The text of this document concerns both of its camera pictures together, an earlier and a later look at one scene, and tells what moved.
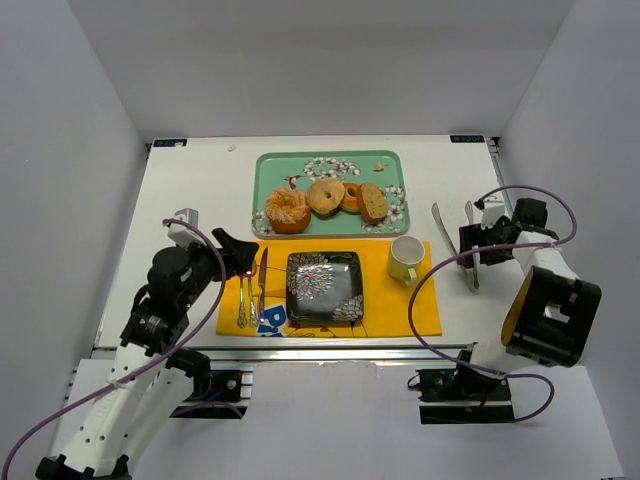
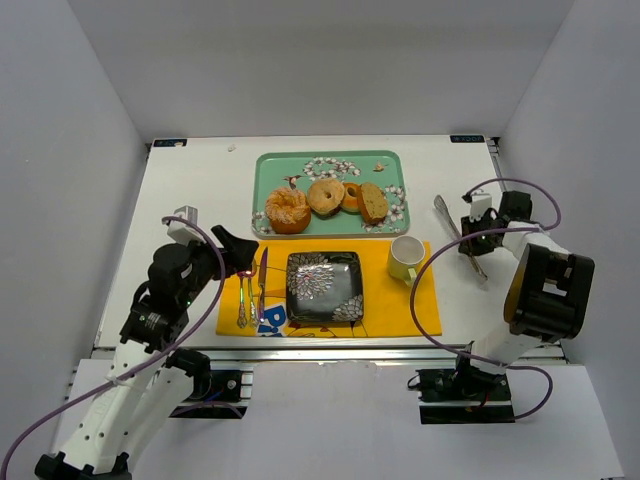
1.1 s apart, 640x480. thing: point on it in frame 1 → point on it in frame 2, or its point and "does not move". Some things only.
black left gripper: x=220 y=256 does not move
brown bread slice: x=372 y=202 does not move
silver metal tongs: x=473 y=284 → x=441 y=205
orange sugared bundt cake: x=288 y=211 does not move
